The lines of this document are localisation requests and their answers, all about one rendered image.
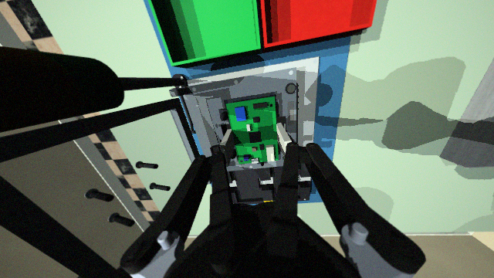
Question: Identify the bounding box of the green circuit board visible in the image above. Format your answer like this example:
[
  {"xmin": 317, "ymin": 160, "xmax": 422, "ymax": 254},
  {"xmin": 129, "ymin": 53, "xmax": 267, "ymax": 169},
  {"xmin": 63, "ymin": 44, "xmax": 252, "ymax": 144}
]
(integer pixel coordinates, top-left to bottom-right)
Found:
[{"xmin": 226, "ymin": 97, "xmax": 279, "ymax": 164}]

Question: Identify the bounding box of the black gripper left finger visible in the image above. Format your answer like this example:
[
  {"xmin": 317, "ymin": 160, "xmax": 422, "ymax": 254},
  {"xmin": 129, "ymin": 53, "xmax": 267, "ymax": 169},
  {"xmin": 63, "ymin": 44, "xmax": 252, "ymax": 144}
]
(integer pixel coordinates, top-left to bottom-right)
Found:
[{"xmin": 120, "ymin": 129, "xmax": 238, "ymax": 278}]

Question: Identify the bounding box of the red open-top bin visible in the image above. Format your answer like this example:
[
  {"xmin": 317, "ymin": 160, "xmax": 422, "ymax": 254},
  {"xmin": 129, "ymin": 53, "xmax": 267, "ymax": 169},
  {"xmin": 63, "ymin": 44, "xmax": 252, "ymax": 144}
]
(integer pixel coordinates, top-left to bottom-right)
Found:
[{"xmin": 259, "ymin": 0, "xmax": 377, "ymax": 53}]

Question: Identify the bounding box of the green open-top bin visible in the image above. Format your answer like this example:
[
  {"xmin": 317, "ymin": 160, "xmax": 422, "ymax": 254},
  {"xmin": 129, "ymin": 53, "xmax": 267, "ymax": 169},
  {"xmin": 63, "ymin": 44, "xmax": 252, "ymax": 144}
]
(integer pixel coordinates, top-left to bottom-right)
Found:
[{"xmin": 148, "ymin": 0, "xmax": 261, "ymax": 68}]

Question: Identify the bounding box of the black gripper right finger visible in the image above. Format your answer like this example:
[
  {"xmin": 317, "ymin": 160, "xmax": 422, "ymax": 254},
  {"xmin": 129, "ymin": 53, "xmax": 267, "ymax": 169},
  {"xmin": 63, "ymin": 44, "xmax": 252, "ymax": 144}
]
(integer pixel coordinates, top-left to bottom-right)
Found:
[{"xmin": 266, "ymin": 123, "xmax": 426, "ymax": 278}]

